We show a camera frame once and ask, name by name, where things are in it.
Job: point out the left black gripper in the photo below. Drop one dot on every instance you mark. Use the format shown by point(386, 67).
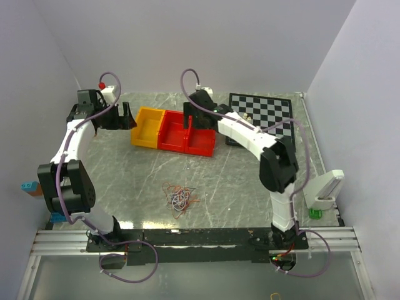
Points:
point(125, 122)

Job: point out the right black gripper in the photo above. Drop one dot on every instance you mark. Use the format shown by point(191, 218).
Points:
point(187, 111)

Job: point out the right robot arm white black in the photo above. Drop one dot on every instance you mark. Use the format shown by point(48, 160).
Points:
point(278, 165)

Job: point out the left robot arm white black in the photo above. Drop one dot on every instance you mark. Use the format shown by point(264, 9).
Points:
point(66, 186)

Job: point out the yellow plastic bin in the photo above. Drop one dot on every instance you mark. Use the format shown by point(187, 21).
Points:
point(145, 134)

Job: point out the red bin middle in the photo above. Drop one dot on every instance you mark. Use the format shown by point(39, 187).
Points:
point(172, 135)

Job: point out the red bin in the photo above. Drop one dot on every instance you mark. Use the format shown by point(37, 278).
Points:
point(200, 142)
point(172, 135)

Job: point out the red bin right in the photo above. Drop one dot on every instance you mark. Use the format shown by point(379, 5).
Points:
point(200, 142)

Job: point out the black white chessboard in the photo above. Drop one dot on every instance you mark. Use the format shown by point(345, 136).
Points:
point(265, 112)

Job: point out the blue orange toy block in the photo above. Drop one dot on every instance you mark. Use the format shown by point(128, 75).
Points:
point(33, 188)

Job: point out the blue lego block stack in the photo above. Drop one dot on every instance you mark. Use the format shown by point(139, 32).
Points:
point(57, 218)

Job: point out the white stand device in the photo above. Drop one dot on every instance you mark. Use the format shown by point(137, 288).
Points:
point(321, 192)

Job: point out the green small clip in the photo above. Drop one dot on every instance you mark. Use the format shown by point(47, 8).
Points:
point(315, 214)

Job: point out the yellow rubber band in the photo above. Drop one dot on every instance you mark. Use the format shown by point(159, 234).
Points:
point(275, 296)

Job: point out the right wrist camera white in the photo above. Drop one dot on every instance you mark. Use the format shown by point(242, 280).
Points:
point(207, 89)

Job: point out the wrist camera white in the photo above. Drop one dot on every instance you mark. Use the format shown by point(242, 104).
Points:
point(207, 89)
point(109, 92)

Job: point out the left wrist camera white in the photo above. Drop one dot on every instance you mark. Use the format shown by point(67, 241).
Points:
point(109, 92)

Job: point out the aluminium rail frame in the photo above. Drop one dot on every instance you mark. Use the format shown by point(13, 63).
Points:
point(234, 263)

